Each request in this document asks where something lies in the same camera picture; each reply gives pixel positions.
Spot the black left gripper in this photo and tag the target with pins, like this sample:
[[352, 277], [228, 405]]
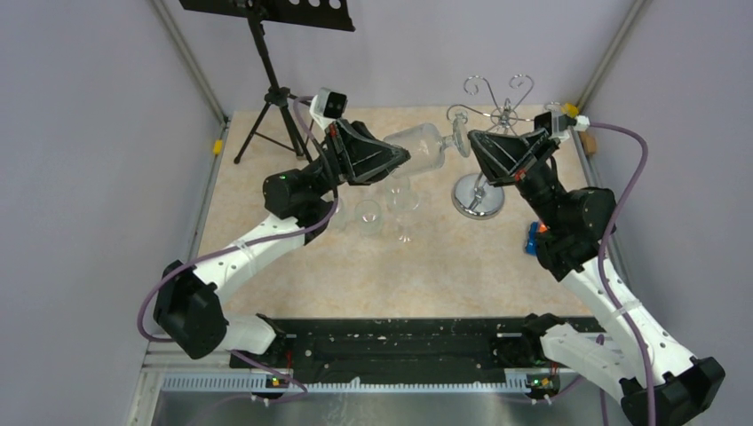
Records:
[[358, 158]]

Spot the ribbed clear wine glass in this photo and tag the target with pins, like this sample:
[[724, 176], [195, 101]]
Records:
[[340, 219]]

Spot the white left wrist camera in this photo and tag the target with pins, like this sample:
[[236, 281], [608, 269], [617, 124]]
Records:
[[327, 106]]

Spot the black music stand tripod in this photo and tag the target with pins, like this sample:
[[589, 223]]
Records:
[[332, 15]]

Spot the yellow corner clamp right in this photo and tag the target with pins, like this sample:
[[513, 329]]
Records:
[[570, 110]]

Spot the chrome wine glass rack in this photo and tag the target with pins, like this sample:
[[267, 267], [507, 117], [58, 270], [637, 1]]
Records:
[[472, 195]]

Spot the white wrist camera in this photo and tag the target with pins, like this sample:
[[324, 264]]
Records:
[[557, 125], [327, 106]]

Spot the blue orange toy truck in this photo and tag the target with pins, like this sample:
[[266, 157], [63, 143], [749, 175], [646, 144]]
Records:
[[533, 230]]

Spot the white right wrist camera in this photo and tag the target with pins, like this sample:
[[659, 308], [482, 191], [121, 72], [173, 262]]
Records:
[[557, 125]]

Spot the wooden block at wall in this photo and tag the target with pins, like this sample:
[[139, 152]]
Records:
[[590, 144]]

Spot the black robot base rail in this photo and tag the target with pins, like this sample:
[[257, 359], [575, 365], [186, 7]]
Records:
[[414, 355]]

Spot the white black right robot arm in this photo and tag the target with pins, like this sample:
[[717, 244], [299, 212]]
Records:
[[655, 379]]

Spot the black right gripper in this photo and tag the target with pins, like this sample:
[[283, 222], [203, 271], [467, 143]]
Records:
[[502, 156]]

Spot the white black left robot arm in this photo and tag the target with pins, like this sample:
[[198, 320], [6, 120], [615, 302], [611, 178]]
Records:
[[190, 297]]

